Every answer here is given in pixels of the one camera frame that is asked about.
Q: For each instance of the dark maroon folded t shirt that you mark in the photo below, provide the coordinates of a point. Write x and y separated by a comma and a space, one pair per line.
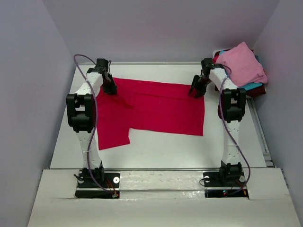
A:
256, 92

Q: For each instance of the red folded t shirt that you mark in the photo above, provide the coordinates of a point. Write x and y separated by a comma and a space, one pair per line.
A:
216, 59

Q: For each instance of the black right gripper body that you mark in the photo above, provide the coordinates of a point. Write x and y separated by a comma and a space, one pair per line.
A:
202, 83

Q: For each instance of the pink folded t shirt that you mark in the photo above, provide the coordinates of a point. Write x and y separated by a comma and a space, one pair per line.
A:
244, 65

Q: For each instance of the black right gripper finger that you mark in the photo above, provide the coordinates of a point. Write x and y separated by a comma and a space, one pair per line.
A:
193, 84
199, 93

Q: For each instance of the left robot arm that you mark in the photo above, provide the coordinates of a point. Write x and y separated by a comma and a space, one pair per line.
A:
82, 116

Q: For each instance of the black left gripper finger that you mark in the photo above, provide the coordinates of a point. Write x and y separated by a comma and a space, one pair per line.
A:
113, 86
108, 90

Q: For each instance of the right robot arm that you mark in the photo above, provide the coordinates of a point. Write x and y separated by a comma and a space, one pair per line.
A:
231, 110

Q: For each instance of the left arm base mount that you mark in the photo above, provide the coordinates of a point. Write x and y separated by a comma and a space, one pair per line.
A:
88, 189

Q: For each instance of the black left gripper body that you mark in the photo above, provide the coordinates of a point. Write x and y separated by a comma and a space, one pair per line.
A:
107, 83

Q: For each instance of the red t shirt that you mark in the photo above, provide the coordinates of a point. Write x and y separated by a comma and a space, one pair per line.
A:
216, 59
147, 105

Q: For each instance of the teal folded t shirt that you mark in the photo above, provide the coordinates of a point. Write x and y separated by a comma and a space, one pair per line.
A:
250, 86

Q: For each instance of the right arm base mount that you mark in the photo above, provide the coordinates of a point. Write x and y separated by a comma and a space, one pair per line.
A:
215, 188

